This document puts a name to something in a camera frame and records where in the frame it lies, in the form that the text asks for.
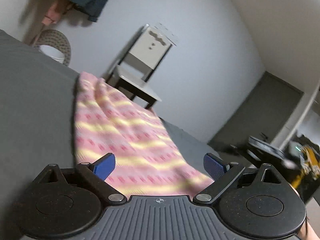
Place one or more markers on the pink hanging garment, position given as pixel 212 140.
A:
pixel 56 11

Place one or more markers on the dark grey door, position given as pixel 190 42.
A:
pixel 262 114

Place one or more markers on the pink striped knit sweater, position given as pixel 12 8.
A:
pixel 147 160

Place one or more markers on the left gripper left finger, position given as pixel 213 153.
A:
pixel 104 166

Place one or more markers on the white plastic bucket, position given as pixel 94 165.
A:
pixel 52 53

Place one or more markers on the grey bed sheet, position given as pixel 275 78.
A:
pixel 37 106

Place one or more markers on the white shelf unit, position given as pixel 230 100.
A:
pixel 296 118

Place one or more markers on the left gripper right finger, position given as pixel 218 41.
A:
pixel 214 166

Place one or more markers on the woven round basket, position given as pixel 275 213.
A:
pixel 57 40

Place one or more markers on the white black wooden chair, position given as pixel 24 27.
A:
pixel 140 60

